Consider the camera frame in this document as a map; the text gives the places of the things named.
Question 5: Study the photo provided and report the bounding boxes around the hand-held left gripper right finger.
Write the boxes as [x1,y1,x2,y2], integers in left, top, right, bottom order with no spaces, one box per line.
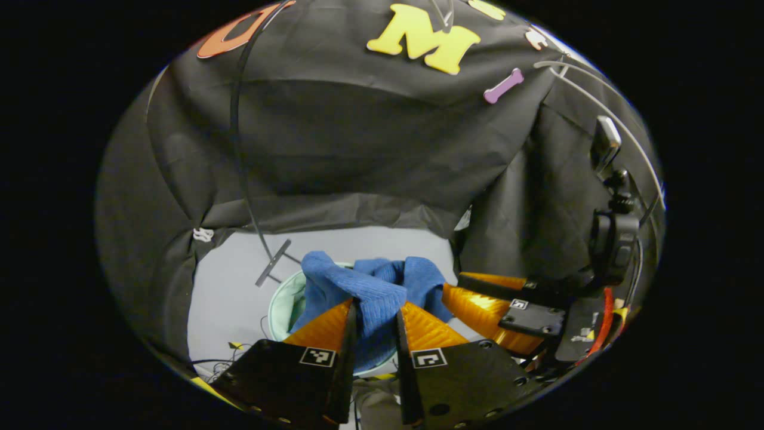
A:
[393,300,543,429]

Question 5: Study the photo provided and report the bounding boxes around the black clothes rack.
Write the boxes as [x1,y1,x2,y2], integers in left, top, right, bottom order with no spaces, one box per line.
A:
[230,0,302,288]

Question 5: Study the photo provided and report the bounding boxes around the light green laundry hamper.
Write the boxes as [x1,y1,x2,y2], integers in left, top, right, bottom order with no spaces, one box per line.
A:
[267,262,399,379]

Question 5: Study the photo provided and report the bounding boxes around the blue knitted sweater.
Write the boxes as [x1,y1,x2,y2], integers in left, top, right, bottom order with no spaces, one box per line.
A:
[291,251,455,374]

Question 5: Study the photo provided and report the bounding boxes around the red gripper cable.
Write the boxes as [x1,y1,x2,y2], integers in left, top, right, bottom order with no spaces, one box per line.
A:
[582,285,616,362]

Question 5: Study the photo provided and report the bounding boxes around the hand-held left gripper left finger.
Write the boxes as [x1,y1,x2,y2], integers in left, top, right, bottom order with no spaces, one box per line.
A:
[210,297,360,426]

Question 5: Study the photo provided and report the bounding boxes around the black backdrop cloth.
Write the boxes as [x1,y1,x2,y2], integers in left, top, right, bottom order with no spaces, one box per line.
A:
[95,0,664,371]

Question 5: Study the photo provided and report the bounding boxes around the empty white clothes hanger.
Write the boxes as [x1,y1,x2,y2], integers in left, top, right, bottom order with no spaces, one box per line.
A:
[429,0,456,32]

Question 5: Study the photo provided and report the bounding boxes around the white hanger with blue sweater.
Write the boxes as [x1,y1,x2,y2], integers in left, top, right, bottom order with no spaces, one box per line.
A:
[533,57,667,211]

